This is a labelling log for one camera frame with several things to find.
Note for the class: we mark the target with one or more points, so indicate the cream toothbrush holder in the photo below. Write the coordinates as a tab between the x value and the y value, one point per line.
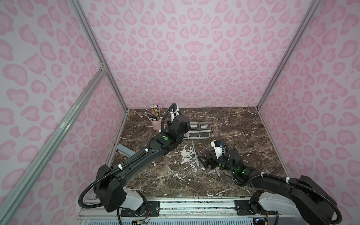
198	130

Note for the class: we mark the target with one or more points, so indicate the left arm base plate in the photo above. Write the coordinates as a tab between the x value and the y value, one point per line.
149	208

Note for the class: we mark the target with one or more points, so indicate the grey blue box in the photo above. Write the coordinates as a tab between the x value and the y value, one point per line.
125	151

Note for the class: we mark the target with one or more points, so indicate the coloured pencils bunch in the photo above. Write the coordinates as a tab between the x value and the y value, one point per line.
155	113

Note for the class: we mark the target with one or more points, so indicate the aluminium frame rail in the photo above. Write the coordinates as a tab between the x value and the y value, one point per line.
213	210

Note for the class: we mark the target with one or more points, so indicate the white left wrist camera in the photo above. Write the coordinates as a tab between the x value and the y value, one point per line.
174	113

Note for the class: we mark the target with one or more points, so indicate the grey blue toothbrush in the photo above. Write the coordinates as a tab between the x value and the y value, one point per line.
195	154

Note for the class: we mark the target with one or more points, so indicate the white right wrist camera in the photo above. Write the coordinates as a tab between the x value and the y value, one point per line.
219	148

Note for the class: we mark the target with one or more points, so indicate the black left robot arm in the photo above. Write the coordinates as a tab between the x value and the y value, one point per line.
109	189

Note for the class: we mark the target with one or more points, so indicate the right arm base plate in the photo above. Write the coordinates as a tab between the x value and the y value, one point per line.
244	208

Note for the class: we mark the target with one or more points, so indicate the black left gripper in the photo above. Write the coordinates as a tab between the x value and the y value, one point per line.
174	118

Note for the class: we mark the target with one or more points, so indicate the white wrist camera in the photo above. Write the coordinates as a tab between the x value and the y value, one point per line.
174	113
219	148

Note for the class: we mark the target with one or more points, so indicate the pink pencil cup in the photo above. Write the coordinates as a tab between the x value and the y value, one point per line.
156	124

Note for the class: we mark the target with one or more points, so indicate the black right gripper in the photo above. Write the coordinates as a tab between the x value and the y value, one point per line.
213	161

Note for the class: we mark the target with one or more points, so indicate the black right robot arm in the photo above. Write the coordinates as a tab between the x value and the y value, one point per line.
297	196

